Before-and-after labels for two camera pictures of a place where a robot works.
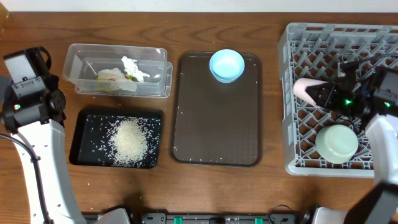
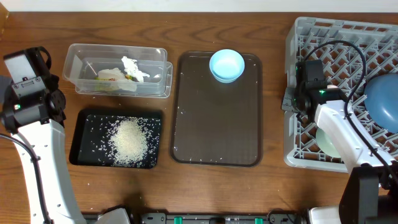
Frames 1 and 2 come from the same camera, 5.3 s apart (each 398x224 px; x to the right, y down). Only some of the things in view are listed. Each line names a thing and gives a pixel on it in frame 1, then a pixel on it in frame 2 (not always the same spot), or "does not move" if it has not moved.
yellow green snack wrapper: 128,76 does not move
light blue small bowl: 227,65 does not move
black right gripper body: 343,100 -> 296,96
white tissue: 132,70 does not move
